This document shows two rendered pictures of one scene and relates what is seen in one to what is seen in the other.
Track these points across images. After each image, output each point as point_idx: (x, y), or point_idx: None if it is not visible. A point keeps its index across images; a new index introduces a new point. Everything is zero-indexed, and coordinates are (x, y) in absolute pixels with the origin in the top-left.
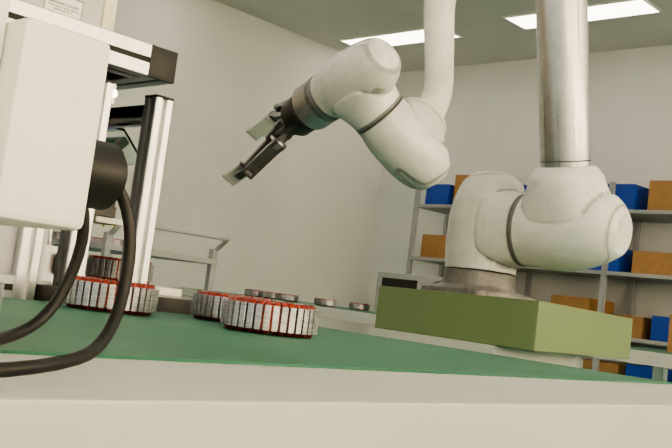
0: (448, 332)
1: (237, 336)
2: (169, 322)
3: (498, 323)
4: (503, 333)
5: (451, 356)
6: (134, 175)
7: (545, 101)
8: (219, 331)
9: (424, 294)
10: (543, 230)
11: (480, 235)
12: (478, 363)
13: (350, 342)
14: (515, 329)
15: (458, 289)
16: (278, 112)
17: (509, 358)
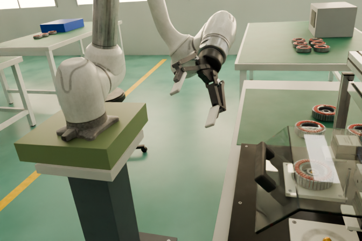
0: (131, 140)
1: (351, 108)
2: (354, 122)
3: (140, 120)
4: (142, 122)
5: (288, 101)
6: (348, 109)
7: (115, 16)
8: (349, 113)
9: (122, 133)
10: (119, 77)
11: (105, 93)
12: (297, 96)
13: (303, 111)
14: (144, 118)
15: (109, 123)
16: (200, 65)
17: (252, 103)
